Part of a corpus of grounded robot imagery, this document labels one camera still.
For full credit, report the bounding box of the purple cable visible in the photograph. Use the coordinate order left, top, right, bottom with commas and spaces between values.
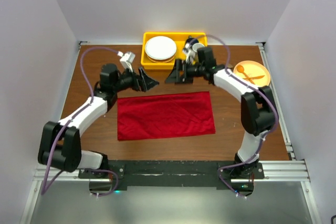
40, 46, 124, 197
188, 34, 279, 198

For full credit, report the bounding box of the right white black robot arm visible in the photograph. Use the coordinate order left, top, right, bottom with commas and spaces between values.
165, 47, 279, 179

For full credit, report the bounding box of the yellow plastic bin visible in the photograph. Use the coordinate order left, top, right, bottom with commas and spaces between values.
141, 31, 207, 70

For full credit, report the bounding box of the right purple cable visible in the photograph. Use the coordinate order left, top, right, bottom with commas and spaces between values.
188, 34, 279, 198

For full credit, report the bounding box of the orange wooden spoon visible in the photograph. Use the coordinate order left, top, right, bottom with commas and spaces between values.
237, 65, 250, 80

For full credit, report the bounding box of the orange wooden knife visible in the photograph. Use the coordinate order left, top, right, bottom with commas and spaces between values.
243, 75, 265, 81

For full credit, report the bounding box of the red cloth napkin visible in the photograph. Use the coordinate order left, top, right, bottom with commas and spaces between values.
117, 91, 216, 141

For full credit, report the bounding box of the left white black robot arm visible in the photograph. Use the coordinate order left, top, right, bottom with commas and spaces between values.
38, 63, 159, 178

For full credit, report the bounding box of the wooden plate under white plate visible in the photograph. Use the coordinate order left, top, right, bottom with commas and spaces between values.
146, 55, 175, 63

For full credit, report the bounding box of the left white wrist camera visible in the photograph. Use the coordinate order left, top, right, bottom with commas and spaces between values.
117, 51, 135, 72

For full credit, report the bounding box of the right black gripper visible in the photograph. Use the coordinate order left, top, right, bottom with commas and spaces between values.
164, 58, 204, 86

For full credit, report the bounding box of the dark blue mug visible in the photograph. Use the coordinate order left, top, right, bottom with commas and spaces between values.
184, 36, 199, 47

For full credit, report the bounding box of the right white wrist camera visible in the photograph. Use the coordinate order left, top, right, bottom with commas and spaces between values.
182, 42, 195, 63

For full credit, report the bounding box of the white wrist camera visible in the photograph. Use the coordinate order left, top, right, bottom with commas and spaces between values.
182, 42, 195, 63
117, 51, 135, 72

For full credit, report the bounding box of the aluminium frame rail front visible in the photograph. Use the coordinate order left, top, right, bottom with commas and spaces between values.
47, 160, 310, 183

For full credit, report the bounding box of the aluminium frame rail right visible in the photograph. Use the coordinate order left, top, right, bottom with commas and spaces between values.
256, 42, 296, 161

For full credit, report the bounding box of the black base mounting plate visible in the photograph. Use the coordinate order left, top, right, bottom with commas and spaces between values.
79, 160, 265, 196

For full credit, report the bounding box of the grey white mug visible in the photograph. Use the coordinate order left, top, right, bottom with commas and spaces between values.
192, 42, 205, 52

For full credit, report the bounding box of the aluminium frame rail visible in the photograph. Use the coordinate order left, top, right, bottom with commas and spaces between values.
256, 42, 296, 161
47, 160, 310, 183

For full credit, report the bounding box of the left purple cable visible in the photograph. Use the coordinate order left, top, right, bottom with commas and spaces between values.
40, 46, 124, 197

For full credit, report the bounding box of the orange wooden plate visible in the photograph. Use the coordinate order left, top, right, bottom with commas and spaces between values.
233, 60, 271, 87

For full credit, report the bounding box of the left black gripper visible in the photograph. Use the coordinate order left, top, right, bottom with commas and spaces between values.
112, 65, 159, 92

